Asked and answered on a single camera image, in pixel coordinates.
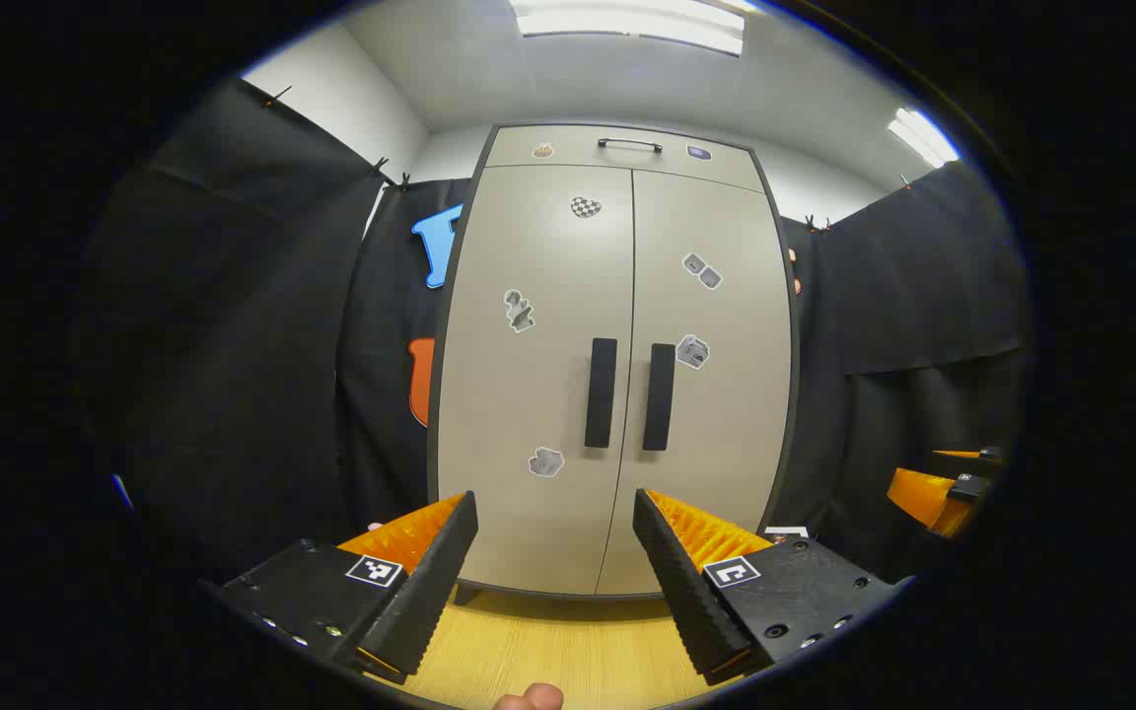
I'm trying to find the beige double-door shoe cabinet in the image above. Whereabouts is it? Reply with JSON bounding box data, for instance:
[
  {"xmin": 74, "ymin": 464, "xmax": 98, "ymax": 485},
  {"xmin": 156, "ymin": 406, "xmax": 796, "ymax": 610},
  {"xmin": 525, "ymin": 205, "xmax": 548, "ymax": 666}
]
[{"xmin": 427, "ymin": 123, "xmax": 803, "ymax": 604}]

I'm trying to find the black backdrop cloth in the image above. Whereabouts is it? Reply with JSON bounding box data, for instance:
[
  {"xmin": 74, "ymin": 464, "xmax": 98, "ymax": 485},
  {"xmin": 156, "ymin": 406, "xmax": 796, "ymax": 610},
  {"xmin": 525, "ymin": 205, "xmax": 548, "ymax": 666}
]
[{"xmin": 85, "ymin": 79, "xmax": 1032, "ymax": 593}]

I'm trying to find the long ceiling light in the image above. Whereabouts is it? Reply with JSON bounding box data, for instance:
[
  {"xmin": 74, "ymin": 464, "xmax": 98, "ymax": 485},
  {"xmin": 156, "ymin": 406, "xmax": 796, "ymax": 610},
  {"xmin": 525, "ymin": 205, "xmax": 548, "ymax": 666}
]
[{"xmin": 509, "ymin": 0, "xmax": 746, "ymax": 55}]

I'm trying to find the small ceiling light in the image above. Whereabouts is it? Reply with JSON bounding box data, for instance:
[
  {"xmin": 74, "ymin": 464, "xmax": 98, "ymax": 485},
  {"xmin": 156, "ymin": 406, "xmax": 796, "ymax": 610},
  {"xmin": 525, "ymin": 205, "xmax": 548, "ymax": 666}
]
[{"xmin": 888, "ymin": 106, "xmax": 960, "ymax": 169}]

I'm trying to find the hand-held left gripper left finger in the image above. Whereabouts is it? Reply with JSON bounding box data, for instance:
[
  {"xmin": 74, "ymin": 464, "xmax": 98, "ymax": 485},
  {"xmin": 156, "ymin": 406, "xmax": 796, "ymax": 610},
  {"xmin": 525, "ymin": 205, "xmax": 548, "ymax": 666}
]
[{"xmin": 201, "ymin": 490, "xmax": 478, "ymax": 686}]

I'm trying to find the beige drawer front with handle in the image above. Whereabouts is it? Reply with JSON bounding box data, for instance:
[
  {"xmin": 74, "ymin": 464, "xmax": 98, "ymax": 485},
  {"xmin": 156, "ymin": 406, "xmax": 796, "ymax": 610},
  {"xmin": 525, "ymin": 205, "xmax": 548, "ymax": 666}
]
[{"xmin": 484, "ymin": 125, "xmax": 764, "ymax": 193}]

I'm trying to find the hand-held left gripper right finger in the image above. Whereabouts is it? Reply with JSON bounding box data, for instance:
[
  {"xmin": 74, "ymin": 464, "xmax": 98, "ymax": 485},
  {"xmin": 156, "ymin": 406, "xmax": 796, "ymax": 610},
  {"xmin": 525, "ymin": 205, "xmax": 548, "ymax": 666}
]
[{"xmin": 633, "ymin": 488, "xmax": 914, "ymax": 686}]

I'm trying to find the beige cabinet door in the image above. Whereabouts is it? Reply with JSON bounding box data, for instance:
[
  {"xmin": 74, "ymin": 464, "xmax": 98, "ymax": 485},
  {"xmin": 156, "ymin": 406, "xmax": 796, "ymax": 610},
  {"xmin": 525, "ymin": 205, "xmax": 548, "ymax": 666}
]
[
  {"xmin": 435, "ymin": 165, "xmax": 635, "ymax": 596},
  {"xmin": 596, "ymin": 170, "xmax": 794, "ymax": 598}
]

